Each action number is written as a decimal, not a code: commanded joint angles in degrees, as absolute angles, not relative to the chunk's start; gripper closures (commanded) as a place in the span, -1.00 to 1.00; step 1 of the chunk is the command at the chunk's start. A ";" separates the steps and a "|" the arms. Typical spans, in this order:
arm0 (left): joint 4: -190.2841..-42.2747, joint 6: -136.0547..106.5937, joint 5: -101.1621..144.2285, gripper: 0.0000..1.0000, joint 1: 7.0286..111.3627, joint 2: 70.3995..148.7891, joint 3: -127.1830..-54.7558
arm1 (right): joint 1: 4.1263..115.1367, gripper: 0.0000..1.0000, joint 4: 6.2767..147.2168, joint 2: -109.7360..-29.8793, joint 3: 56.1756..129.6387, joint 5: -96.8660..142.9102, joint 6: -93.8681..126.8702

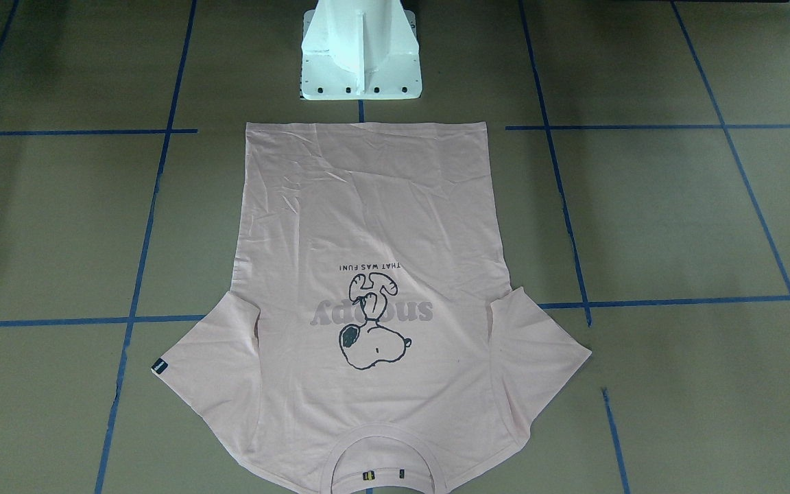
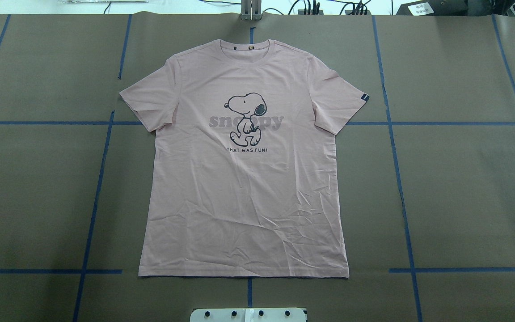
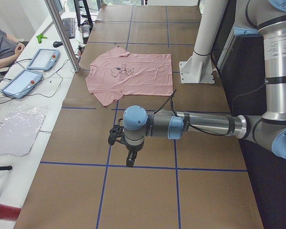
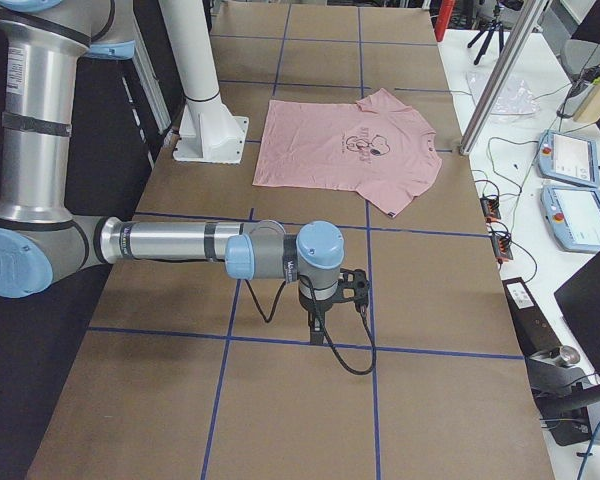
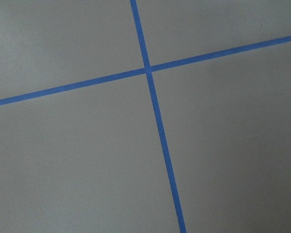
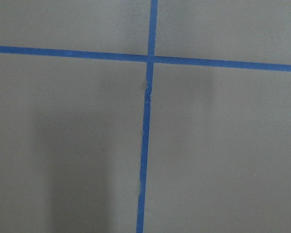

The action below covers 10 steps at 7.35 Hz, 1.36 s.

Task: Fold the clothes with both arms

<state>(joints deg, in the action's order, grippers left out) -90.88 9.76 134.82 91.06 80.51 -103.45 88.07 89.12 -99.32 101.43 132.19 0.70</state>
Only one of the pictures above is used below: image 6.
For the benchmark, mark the blue tape grid lines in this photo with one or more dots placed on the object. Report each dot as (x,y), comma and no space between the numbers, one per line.
(150,59)

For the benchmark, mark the brown paper table cover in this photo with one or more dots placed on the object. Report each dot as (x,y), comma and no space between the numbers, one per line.
(219,153)

